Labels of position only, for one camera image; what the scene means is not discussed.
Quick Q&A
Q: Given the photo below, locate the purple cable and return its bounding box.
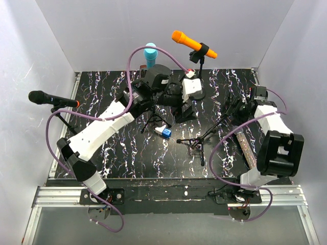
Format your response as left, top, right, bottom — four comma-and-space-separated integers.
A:
45, 45, 194, 233
208, 89, 288, 223

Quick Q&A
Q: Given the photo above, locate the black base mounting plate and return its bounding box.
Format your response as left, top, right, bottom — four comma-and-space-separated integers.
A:
79, 178, 264, 216

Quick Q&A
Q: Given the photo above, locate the black round base mic stand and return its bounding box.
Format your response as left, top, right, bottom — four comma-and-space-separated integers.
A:
189, 42, 209, 101

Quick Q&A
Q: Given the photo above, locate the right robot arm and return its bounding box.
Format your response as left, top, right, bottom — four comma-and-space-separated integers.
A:
226, 86, 305, 203

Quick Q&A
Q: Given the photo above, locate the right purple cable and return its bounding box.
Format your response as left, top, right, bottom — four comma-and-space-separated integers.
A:
208, 89, 288, 223

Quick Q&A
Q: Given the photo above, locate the black tripod stand blue mic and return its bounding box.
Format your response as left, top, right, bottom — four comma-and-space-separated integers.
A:
141, 105, 172, 134

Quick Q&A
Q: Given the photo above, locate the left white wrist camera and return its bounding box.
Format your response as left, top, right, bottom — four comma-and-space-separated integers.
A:
182, 69, 203, 103

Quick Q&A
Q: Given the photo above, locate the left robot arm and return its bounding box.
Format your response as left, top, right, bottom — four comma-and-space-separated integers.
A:
57, 64, 202, 204

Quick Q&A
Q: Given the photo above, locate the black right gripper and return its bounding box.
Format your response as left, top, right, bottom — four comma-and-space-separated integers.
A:
221, 96, 252, 127

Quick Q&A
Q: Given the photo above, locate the black microphone orange tip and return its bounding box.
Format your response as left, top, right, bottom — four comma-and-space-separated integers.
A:
28, 90, 80, 108

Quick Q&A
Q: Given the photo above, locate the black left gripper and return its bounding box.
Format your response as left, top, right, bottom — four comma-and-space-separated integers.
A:
153, 85, 198, 123

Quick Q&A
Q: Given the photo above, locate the blue white toy block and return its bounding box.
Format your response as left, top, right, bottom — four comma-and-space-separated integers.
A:
154, 125, 172, 138

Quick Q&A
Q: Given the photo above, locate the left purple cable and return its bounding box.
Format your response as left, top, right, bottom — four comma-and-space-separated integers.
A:
45, 45, 194, 233

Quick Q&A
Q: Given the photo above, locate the blue microphone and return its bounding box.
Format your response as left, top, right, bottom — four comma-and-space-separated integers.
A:
144, 48, 158, 69

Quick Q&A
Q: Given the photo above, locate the black shock mount tripod stand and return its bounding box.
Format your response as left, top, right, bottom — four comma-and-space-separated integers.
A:
176, 93, 242, 166

